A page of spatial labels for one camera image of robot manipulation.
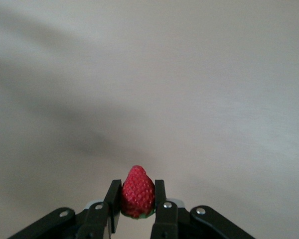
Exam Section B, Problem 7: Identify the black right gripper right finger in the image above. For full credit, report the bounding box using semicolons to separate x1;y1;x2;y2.
150;179;255;239

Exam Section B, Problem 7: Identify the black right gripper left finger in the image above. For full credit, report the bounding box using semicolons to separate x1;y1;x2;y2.
7;179;122;239

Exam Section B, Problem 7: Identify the red toy strawberry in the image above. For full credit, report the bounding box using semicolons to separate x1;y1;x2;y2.
121;165;156;220

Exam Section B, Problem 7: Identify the brown table cover mat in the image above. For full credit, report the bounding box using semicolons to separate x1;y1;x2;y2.
0;0;299;239

